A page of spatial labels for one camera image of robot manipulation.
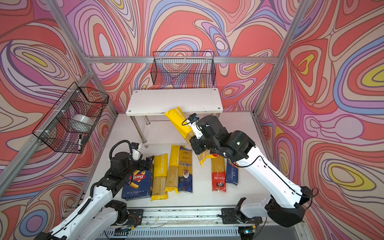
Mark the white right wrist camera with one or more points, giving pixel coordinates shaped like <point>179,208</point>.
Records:
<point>193,122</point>

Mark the red spaghetti bag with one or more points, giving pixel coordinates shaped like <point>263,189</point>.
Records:
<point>218,174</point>

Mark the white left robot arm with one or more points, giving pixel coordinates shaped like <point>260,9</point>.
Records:
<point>100,210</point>

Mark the dark blue Barilla spaghetti box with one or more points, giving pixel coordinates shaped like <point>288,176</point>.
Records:
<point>232,173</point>

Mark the blue Ankara spaghetti bag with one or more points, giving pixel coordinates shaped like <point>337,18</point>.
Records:
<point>185,175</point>

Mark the yellow pastatime spaghetti bag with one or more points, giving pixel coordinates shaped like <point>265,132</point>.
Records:
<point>160,178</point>
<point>173,170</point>
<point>177,117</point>

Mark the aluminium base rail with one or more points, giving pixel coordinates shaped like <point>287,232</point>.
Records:
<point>192,224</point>

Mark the blue Barilla rigatoni box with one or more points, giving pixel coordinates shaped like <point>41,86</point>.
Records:
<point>138,186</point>

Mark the black marker pen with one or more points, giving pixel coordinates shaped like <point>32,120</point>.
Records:
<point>80,143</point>

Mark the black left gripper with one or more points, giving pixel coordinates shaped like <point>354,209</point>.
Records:
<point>147,163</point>

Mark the black wire basket wall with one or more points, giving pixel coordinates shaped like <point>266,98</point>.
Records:
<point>59,132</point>
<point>183,69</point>

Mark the black wire basket left wall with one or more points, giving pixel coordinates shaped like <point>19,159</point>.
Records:
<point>59,132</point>

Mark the white two-tier shelf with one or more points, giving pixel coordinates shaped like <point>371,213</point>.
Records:
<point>147,110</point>

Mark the black wire basket back wall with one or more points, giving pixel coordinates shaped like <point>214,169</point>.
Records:
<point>183,69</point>

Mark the silver tape roll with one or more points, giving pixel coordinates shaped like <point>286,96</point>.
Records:
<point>83,119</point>

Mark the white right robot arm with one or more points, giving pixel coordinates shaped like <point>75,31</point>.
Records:
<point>286,204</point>

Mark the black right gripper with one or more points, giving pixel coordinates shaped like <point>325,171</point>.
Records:
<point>195,142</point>

